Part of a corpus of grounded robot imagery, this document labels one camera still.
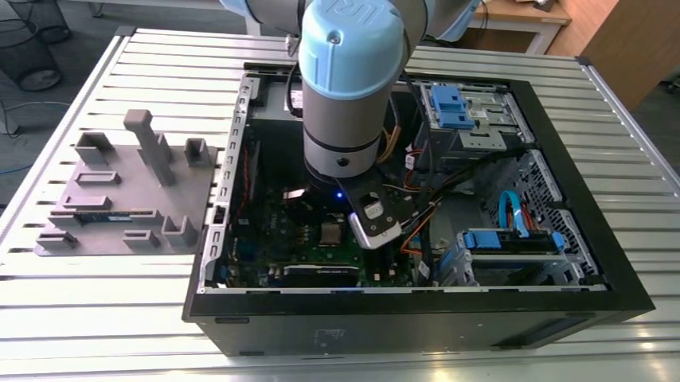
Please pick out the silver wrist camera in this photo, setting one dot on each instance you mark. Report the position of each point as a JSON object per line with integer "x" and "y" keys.
{"x": 371, "y": 238}

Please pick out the hard disk in blue carrier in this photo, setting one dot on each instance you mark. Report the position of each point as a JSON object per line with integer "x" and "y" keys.
{"x": 486, "y": 240}

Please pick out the brown wooden cabinet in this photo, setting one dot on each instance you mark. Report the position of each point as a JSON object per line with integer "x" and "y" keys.
{"x": 631, "y": 47}

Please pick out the silver topped CPU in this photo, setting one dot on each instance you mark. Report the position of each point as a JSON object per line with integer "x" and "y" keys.
{"x": 331, "y": 232}

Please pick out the wooden desk with white frame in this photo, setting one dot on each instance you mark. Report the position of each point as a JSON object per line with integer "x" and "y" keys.
{"x": 530, "y": 16}

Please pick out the green Dell motherboard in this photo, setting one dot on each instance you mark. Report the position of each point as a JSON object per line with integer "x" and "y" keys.
{"x": 285, "y": 248}

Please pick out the grey parts rack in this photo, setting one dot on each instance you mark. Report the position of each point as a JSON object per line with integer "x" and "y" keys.
{"x": 132, "y": 199}

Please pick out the RAM stick with blue label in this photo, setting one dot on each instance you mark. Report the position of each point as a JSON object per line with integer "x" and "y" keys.
{"x": 105, "y": 218}

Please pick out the silver disk bay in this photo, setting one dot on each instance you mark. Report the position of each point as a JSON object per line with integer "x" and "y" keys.
{"x": 517, "y": 258}

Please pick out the silver optical drive cage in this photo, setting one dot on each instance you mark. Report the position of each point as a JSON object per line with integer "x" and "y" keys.
{"x": 480, "y": 139}

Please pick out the black graphics card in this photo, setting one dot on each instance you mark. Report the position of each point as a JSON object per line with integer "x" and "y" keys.
{"x": 323, "y": 274}

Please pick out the blue plastic drive latch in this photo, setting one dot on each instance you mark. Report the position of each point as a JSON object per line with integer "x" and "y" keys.
{"x": 451, "y": 101}

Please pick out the black open PC case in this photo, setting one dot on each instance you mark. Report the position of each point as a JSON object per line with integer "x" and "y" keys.
{"x": 403, "y": 322}

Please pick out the silver power supply unit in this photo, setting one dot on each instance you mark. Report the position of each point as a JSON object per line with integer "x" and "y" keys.
{"x": 272, "y": 103}

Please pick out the black RAM slot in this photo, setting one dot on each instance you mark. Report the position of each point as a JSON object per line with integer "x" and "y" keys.
{"x": 391, "y": 258}
{"x": 375, "y": 264}

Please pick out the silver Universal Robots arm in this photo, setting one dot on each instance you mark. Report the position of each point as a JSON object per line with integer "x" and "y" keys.
{"x": 344, "y": 119}

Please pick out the white desk frame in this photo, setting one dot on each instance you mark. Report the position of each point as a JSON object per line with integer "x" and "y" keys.
{"x": 253, "y": 28}

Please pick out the black camera bracket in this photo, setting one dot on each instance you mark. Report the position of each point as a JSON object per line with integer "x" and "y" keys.
{"x": 395, "y": 207}

